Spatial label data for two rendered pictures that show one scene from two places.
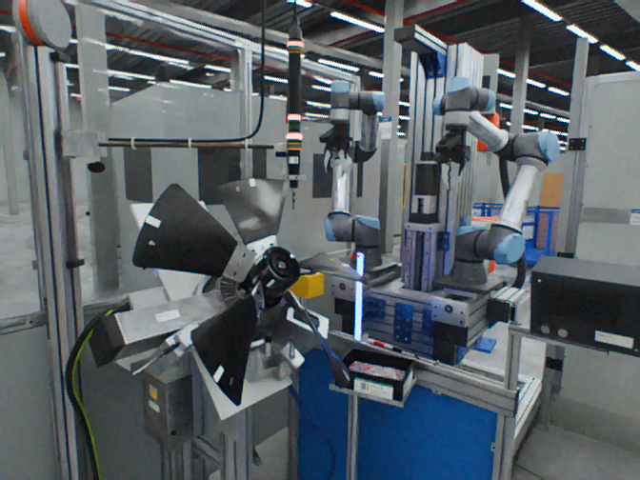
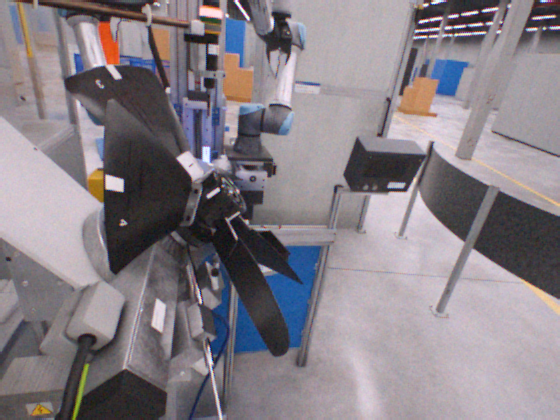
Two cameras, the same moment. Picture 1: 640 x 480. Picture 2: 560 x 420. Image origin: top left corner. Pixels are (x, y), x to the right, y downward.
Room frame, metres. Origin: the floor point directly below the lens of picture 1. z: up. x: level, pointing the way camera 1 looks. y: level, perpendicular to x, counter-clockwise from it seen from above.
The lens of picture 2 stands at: (0.63, 0.58, 1.52)
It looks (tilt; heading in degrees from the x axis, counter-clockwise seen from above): 26 degrees down; 305
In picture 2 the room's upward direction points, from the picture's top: 8 degrees clockwise
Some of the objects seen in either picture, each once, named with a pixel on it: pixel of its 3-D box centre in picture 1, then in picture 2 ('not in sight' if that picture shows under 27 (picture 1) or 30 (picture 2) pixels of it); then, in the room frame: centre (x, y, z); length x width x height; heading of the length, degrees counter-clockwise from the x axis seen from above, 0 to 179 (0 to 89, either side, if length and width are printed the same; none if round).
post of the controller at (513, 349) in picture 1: (512, 355); (334, 207); (1.15, -0.56, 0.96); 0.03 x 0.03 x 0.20; 50
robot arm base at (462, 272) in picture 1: (468, 269); (248, 141); (1.71, -0.62, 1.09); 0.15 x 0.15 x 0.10
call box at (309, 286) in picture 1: (301, 283); (118, 187); (1.68, 0.07, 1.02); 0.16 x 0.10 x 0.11; 50
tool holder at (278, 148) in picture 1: (290, 161); (206, 50); (1.21, 0.09, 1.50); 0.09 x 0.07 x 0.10; 85
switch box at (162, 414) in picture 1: (168, 403); (53, 404); (1.26, 0.48, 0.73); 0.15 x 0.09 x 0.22; 50
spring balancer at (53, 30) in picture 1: (44, 20); not in sight; (1.28, 0.79, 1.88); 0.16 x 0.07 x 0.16; 175
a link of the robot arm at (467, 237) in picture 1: (471, 241); (251, 117); (1.71, -0.62, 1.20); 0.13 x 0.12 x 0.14; 32
